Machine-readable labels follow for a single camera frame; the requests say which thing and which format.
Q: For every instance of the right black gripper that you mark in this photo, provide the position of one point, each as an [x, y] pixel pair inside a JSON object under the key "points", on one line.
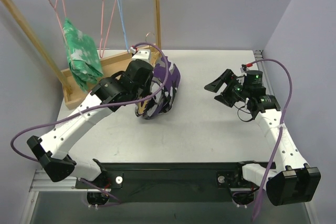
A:
{"points": [[228, 91]]}

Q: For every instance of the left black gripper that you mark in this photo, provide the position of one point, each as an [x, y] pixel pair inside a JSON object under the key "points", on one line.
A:
{"points": [[146, 87]]}

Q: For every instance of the purple camouflage trousers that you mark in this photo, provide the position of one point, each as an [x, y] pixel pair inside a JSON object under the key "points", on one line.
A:
{"points": [[162, 102]]}

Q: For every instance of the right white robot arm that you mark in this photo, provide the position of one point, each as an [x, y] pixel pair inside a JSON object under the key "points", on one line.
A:
{"points": [[293, 180]]}

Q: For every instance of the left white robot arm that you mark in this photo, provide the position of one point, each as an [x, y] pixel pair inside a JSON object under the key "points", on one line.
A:
{"points": [[52, 149]]}

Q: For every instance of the wooden clothes rack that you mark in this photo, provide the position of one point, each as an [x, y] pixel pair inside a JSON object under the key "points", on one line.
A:
{"points": [[73, 95]]}

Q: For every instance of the green patterned garment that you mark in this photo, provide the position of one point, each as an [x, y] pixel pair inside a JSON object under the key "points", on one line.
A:
{"points": [[83, 60]]}

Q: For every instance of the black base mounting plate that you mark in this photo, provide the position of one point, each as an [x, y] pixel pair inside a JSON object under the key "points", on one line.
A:
{"points": [[174, 182]]}

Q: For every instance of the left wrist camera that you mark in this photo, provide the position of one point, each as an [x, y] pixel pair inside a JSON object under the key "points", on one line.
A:
{"points": [[142, 54]]}

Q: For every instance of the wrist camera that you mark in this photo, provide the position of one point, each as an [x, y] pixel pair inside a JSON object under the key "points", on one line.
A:
{"points": [[142, 54], [253, 83]]}

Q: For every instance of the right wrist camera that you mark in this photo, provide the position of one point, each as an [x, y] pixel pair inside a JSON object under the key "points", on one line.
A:
{"points": [[253, 83]]}

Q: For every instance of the blue wire hanger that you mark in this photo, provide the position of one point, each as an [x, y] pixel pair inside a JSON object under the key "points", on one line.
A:
{"points": [[120, 8]]}

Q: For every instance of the aluminium frame rail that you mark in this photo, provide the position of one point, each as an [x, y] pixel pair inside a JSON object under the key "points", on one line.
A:
{"points": [[99, 197]]}

